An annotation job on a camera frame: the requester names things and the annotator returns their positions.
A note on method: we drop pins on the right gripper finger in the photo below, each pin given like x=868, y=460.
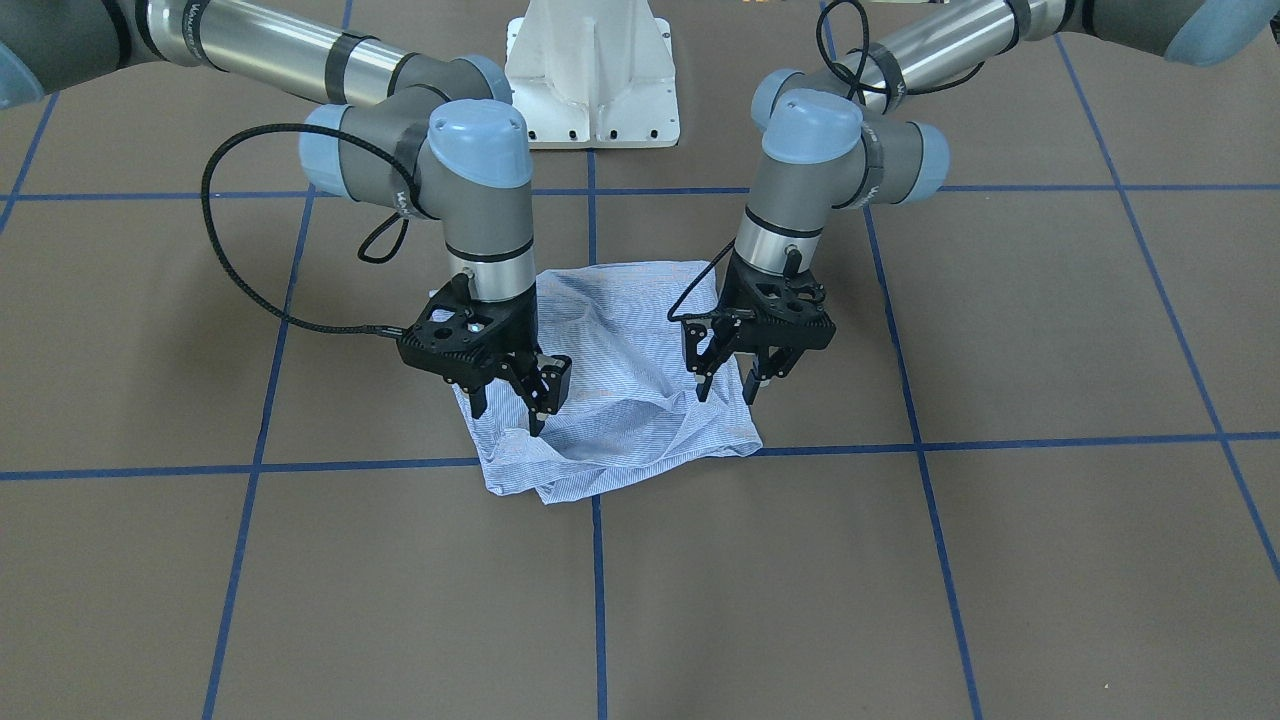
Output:
x=542, y=382
x=478, y=401

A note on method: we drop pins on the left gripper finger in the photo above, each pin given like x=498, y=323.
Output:
x=772, y=362
x=710, y=344

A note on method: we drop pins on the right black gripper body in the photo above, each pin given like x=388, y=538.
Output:
x=519, y=326

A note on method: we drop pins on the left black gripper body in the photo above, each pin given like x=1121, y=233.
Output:
x=727, y=287

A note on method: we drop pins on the blue striped button shirt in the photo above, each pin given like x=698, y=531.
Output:
x=631, y=412

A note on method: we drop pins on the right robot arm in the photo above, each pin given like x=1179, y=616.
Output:
x=425, y=138

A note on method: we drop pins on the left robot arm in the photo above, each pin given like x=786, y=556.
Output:
x=832, y=139

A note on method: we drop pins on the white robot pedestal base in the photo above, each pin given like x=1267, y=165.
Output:
x=593, y=75

